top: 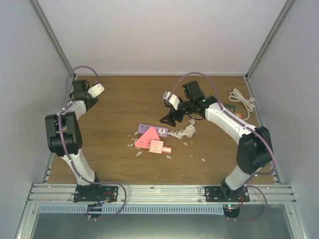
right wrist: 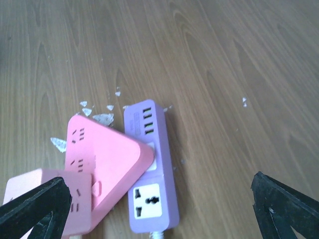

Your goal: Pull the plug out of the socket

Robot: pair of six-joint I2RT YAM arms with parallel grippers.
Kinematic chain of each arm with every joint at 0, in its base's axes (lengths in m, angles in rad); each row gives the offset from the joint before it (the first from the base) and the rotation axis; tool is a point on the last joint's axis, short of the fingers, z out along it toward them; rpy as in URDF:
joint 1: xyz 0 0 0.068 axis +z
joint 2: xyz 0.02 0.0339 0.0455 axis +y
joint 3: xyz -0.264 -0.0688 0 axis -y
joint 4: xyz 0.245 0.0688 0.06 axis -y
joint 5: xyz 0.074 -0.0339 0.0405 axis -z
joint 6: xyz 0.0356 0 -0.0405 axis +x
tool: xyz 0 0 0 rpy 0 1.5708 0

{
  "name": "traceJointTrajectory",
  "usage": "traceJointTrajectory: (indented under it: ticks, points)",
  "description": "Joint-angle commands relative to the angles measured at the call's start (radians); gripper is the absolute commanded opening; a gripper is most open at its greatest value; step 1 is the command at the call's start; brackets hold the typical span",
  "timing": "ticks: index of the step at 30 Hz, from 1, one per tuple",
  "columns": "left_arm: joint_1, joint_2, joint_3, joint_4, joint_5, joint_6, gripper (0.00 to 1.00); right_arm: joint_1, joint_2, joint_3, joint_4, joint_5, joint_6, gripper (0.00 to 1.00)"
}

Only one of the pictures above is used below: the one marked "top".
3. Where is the purple power strip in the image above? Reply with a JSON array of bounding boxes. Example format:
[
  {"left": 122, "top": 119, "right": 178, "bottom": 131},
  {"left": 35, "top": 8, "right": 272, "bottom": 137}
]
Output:
[{"left": 138, "top": 123, "right": 168, "bottom": 137}]

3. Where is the pink cube socket adapter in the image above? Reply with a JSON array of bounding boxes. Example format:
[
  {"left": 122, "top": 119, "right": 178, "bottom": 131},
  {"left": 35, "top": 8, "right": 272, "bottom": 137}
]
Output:
[{"left": 150, "top": 140, "right": 163, "bottom": 154}]

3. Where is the pink triangular socket adapter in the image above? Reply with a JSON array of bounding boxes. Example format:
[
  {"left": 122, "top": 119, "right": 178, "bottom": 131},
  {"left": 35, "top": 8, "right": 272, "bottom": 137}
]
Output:
[{"left": 135, "top": 128, "right": 160, "bottom": 149}]

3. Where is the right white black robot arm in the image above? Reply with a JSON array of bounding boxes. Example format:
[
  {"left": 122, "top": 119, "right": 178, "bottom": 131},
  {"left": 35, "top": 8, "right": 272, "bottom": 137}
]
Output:
[{"left": 160, "top": 81, "right": 274, "bottom": 202}]

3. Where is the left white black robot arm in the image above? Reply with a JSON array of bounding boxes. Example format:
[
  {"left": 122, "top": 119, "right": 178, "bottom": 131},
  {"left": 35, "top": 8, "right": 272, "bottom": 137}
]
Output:
[{"left": 45, "top": 80, "right": 105, "bottom": 201}]

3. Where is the dark green cube adapter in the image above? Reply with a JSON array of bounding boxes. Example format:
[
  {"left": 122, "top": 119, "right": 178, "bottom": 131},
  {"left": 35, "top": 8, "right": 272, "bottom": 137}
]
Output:
[{"left": 224, "top": 104, "right": 236, "bottom": 112}]

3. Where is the orange power strip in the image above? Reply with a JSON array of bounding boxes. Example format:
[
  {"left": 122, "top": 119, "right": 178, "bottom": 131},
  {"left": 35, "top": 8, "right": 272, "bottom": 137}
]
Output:
[{"left": 235, "top": 113, "right": 242, "bottom": 119}]

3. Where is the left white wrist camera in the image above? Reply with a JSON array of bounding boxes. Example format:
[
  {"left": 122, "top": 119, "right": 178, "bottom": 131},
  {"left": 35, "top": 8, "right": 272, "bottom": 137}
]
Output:
[{"left": 88, "top": 83, "right": 105, "bottom": 99}]

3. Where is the white coiled strip cable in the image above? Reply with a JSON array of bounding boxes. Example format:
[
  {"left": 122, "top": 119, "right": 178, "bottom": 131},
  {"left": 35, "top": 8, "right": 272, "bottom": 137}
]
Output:
[{"left": 168, "top": 118, "right": 196, "bottom": 139}]

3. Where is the white coiled cable at back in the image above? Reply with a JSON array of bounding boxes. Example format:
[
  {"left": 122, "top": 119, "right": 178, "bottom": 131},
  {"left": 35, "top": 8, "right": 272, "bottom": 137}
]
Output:
[{"left": 229, "top": 89, "right": 257, "bottom": 120}]

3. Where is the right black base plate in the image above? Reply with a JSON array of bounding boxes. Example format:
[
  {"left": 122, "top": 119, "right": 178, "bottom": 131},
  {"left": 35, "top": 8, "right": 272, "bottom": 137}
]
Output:
[{"left": 203, "top": 186, "right": 250, "bottom": 203}]

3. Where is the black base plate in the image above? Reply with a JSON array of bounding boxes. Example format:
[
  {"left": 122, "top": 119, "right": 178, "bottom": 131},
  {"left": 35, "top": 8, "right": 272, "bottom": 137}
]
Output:
[
  {"left": 203, "top": 186, "right": 250, "bottom": 203},
  {"left": 70, "top": 185, "right": 119, "bottom": 203}
]

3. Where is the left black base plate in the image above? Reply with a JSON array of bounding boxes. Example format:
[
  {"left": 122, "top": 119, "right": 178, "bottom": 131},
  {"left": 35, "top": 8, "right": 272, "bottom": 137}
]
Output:
[{"left": 70, "top": 185, "right": 119, "bottom": 203}]

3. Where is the aluminium front rail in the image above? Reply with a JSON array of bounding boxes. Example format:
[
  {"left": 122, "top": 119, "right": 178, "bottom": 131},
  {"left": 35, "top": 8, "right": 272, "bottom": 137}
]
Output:
[{"left": 27, "top": 184, "right": 296, "bottom": 205}]

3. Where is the grey slotted cable duct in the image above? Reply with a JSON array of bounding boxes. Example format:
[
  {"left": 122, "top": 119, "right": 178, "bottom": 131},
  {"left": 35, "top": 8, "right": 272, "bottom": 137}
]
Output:
[{"left": 37, "top": 204, "right": 224, "bottom": 215}]

